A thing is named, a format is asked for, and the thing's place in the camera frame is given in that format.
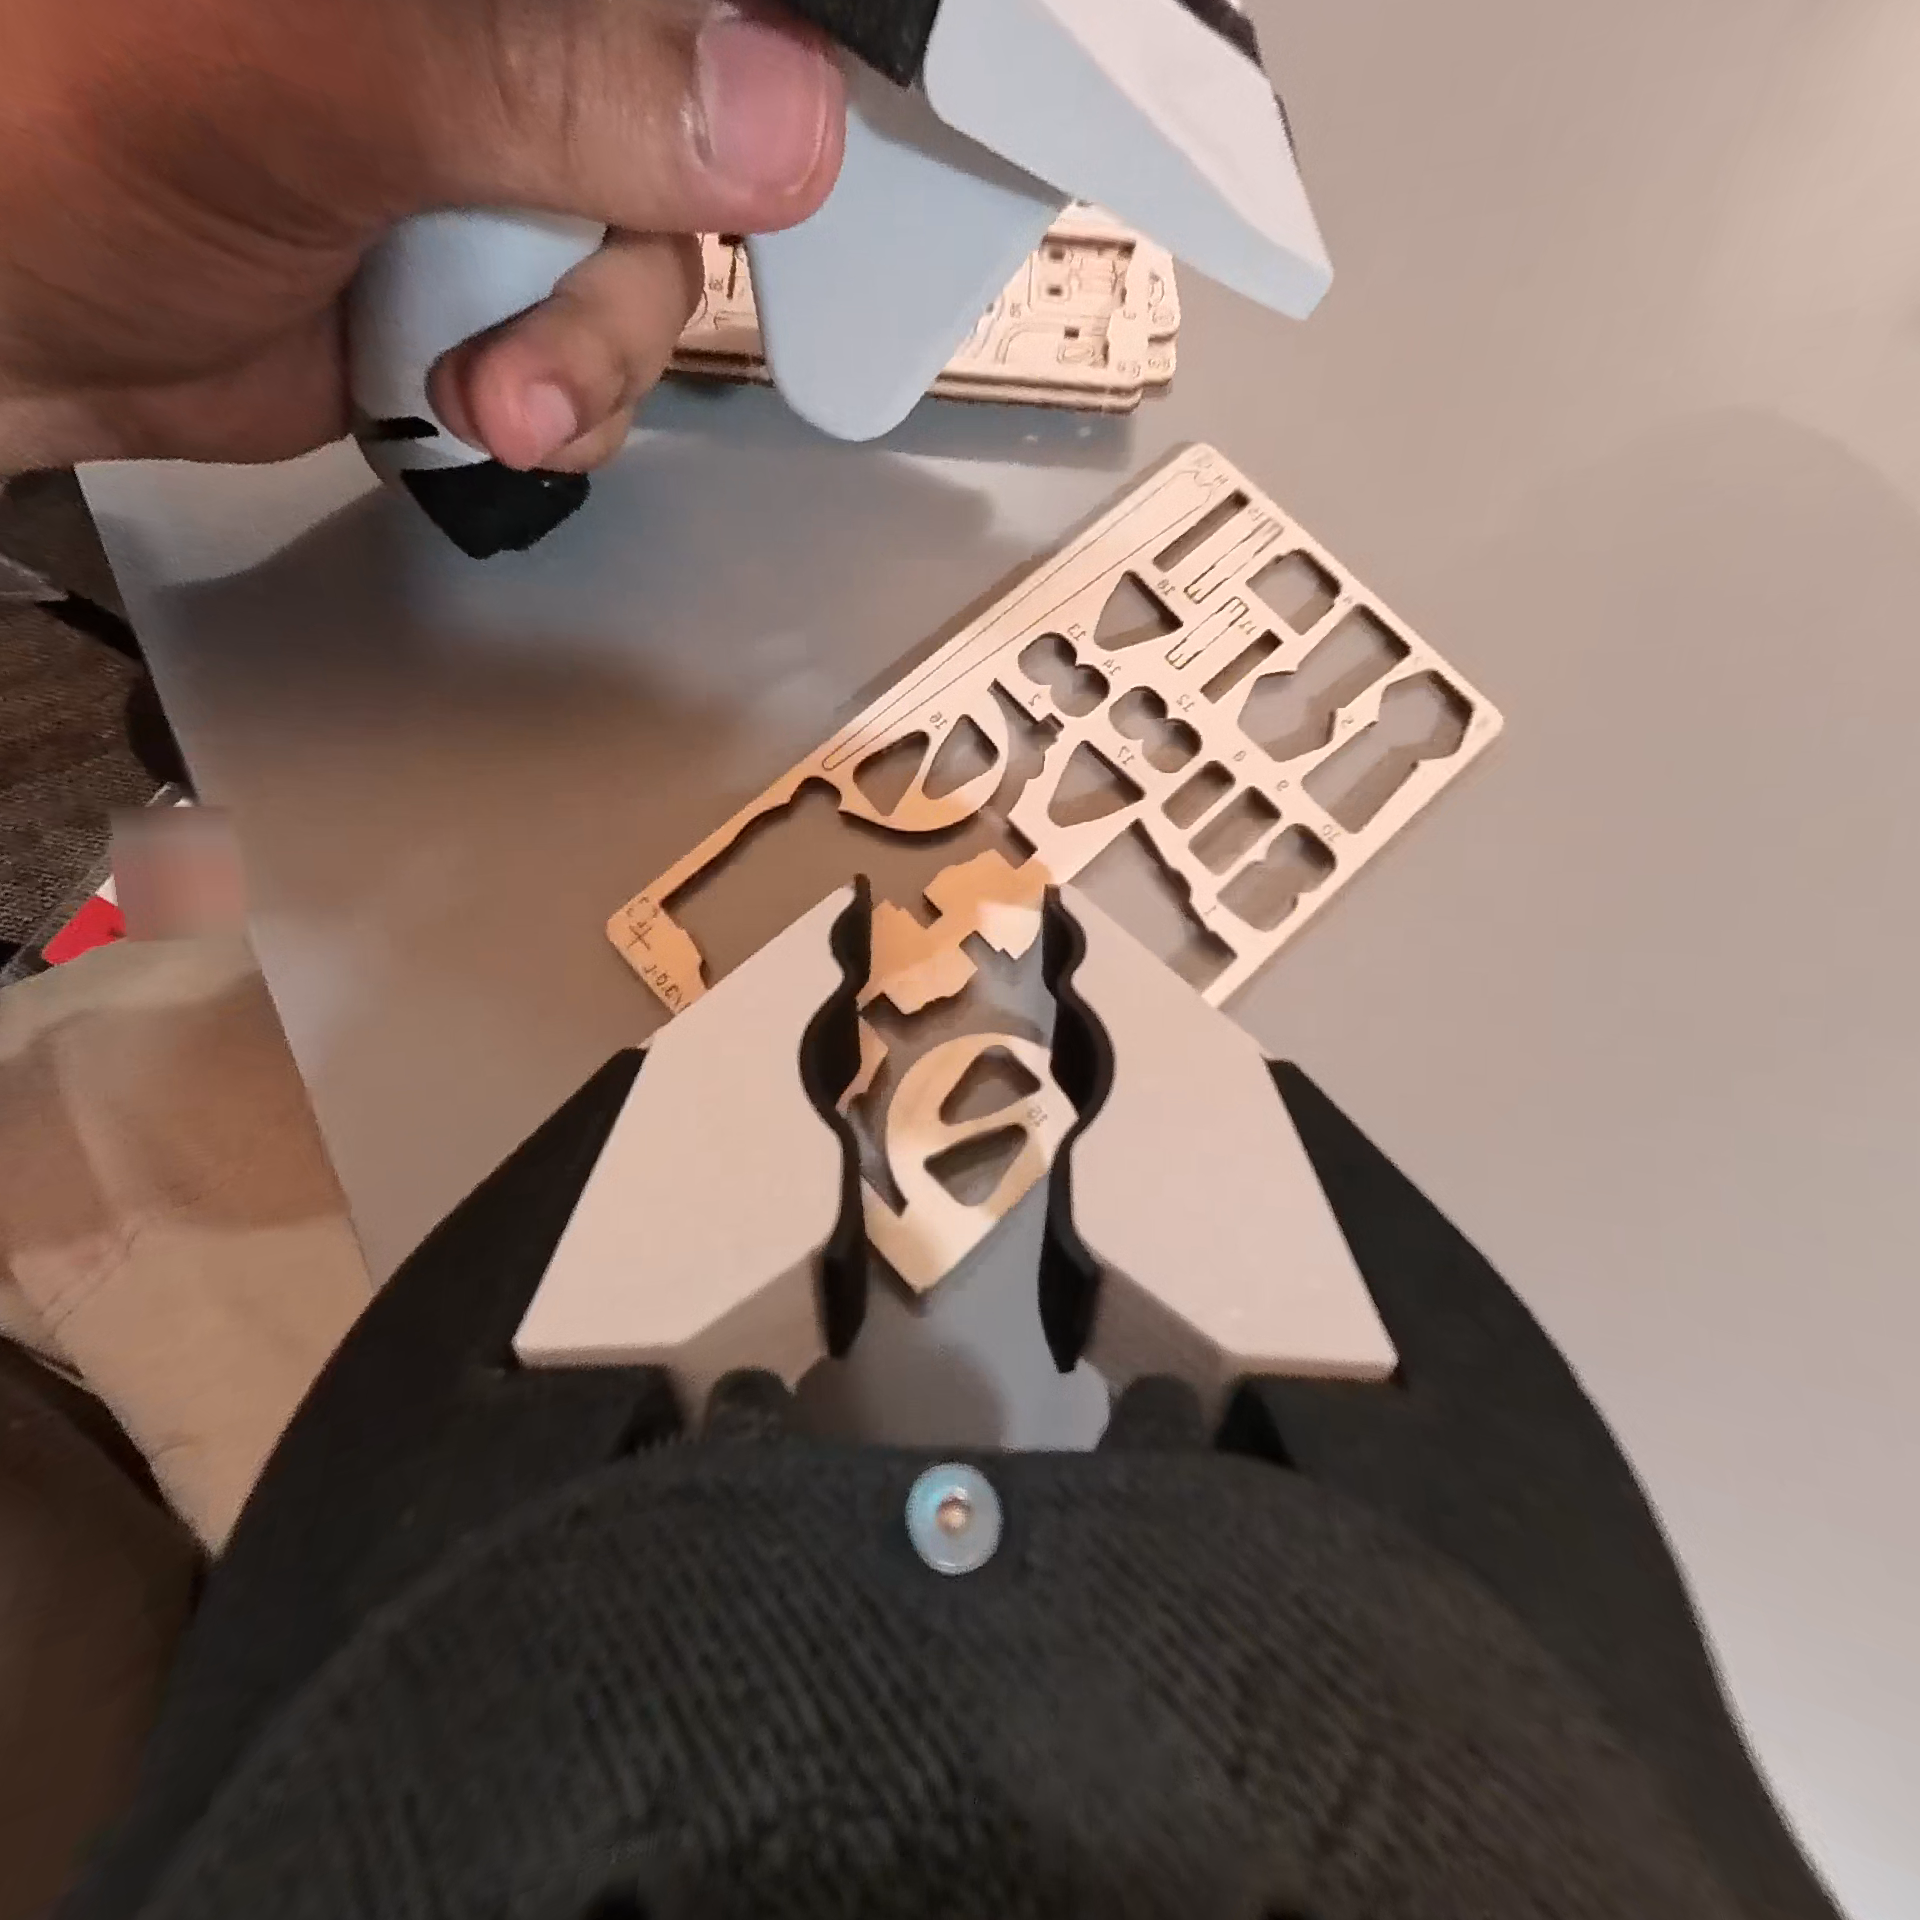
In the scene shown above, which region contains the person's left hand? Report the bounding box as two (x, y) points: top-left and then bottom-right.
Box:
(0, 0), (852, 483)

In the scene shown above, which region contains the wooden puzzle piece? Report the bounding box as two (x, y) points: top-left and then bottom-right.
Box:
(850, 853), (1093, 1296)

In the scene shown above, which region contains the grey desk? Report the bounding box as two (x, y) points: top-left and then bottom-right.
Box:
(73, 0), (1920, 1920)

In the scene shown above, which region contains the red item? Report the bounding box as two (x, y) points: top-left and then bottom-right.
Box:
(44, 884), (144, 967)

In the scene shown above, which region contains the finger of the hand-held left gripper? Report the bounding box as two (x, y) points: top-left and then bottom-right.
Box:
(922, 0), (1336, 322)
(748, 89), (1093, 446)

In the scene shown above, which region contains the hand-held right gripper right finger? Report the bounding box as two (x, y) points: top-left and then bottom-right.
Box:
(1034, 883), (1399, 1425)

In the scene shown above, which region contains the wooden cut-out sheet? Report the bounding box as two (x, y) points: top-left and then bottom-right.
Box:
(609, 440), (1507, 1038)

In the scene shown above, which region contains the stack of wooden sheets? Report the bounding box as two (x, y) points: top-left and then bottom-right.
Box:
(668, 200), (1182, 419)

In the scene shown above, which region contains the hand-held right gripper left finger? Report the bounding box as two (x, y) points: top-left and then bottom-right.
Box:
(513, 878), (877, 1425)

